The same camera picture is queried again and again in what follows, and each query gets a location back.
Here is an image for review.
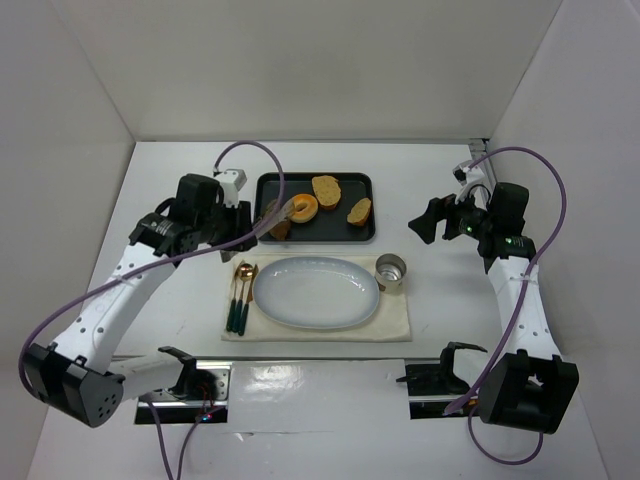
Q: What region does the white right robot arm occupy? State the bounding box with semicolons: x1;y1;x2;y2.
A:
408;183;579;434

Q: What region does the brown chocolate croissant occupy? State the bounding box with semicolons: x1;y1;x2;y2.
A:
264;200;292;241

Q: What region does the black baking tray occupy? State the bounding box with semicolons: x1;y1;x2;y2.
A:
260;172;376;244

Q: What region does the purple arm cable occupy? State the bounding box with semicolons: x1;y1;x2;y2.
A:
17;140;287;480
442;147;568;465

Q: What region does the gold spoon green handle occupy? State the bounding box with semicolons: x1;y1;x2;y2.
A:
232;263;254;333

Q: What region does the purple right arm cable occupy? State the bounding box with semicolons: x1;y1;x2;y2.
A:
442;147;568;465

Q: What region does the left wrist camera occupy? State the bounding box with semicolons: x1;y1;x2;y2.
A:
213;169;247;208

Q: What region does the stainless steel cup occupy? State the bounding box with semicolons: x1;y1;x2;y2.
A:
375;253;407;294

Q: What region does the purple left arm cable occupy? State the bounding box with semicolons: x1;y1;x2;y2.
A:
17;140;287;480

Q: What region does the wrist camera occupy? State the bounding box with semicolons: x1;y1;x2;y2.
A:
453;161;486;204
213;169;247;208

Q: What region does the cream cloth placemat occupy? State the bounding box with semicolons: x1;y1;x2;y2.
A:
221;253;411;343

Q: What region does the orange bagel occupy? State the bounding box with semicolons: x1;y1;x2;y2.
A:
289;194;319;224

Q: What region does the gold fork green handle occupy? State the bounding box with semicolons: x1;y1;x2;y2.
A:
225;263;251;332

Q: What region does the gold knife green handle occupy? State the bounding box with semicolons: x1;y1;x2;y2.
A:
239;264;259;329

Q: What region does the large bread slice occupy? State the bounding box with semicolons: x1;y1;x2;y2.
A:
311;175;342;210

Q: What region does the small bread slice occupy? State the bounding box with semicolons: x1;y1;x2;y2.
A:
347;197;372;226

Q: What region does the light blue oval plate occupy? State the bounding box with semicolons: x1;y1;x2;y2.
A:
253;256;379;330

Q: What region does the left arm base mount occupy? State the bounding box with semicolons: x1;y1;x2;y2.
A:
134;360;232;425

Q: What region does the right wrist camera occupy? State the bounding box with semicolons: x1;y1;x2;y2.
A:
453;161;486;204

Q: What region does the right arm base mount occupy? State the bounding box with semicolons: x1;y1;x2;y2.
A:
396;358;469;420

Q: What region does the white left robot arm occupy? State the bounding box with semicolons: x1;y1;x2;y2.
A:
21;169;257;428

